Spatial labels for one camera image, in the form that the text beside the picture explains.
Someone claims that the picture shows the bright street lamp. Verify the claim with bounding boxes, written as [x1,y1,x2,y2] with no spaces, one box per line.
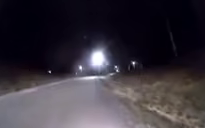
[90,50,106,76]

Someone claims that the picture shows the small distant street lamp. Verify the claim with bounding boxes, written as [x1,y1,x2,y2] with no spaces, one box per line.
[77,64,84,75]
[130,60,138,72]

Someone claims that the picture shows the grey asphalt path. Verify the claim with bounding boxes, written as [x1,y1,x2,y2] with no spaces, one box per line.
[0,74,143,128]

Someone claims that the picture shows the dry grass verge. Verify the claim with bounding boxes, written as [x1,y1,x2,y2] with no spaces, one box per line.
[100,65,205,128]

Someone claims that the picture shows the dark grass verge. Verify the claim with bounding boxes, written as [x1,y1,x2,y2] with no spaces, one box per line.
[0,67,78,100]

